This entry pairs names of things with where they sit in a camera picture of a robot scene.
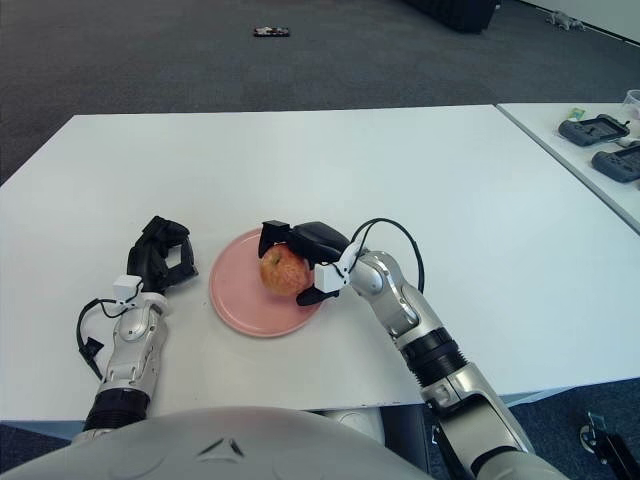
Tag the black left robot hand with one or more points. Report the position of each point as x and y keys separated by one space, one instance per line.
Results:
x=150 y=260

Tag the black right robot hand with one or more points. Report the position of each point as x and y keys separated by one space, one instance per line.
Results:
x=320 y=242

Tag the red yellow apple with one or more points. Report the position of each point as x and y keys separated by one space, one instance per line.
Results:
x=282 y=272

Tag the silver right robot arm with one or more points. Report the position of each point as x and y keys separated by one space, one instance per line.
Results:
x=400 y=300

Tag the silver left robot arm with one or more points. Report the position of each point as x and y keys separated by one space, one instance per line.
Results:
x=132 y=340

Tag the pink round plate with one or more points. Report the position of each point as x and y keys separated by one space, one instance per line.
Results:
x=237 y=295

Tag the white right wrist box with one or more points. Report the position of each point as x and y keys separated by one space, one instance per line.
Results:
x=327 y=277

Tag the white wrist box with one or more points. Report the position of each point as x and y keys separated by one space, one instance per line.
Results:
x=327 y=277
x=126 y=287

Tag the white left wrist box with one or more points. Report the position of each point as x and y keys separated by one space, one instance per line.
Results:
x=126 y=287

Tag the grey robot torso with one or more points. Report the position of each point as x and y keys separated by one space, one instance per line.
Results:
x=200 y=445

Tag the flat dark floor object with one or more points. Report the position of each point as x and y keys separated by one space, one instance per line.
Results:
x=272 y=31

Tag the black furniture block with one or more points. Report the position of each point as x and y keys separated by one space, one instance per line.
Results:
x=455 y=15

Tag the green packet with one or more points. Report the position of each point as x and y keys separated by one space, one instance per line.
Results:
x=576 y=112

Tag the dark grey handheld controller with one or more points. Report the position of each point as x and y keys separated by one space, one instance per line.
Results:
x=617 y=165
x=592 y=131

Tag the grey robot dog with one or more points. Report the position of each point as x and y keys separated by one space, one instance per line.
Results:
x=564 y=20

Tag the clear plastic cup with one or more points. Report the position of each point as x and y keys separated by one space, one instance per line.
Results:
x=634 y=105

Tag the black metal stand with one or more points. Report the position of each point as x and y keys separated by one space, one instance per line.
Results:
x=612 y=445

